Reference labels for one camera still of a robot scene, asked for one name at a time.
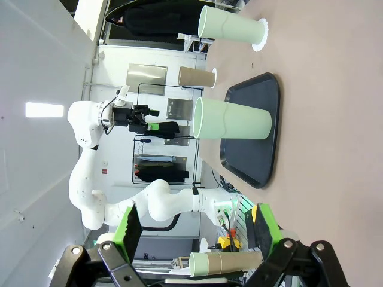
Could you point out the grey metal wall panel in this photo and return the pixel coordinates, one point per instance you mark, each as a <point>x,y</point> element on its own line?
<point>179,109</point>
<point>146,77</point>

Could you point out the brown plastic cup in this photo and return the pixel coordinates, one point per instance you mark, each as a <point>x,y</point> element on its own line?
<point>196,76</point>
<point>236,262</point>

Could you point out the black metal clothes rack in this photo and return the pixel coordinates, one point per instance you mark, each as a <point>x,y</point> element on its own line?
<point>196,161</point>

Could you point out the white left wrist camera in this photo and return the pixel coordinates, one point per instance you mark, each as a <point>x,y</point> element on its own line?
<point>123,94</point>

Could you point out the dark folded clothes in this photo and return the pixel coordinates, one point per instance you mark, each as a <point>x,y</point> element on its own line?
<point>161,175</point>

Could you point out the rectangular ceiling light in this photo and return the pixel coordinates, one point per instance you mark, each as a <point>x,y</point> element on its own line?
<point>45,109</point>

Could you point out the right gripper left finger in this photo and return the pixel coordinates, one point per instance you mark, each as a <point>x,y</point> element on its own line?
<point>122,239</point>

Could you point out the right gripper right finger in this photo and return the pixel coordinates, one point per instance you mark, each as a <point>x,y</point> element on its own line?
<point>275,239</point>

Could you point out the black plastic tray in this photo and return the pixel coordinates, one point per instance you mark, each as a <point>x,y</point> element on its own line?
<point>251,161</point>

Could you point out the black hanging garment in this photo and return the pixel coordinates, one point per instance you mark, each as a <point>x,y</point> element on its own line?
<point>169,130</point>

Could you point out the person in black shirt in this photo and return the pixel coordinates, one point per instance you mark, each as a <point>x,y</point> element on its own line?
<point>155,21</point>

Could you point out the yellow emergency stop box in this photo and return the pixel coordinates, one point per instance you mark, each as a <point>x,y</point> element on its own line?
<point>229,241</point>

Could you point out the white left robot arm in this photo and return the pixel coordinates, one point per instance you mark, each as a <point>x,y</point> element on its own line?
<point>80,179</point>

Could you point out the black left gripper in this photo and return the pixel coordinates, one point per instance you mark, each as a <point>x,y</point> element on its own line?
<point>122,116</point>

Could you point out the white scalloped paper coaster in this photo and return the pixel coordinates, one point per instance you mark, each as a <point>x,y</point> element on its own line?
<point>259,47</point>
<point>214,85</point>

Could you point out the light green plastic cup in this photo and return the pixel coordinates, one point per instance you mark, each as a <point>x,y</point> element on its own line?
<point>199,263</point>
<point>236,122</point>
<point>233,27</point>

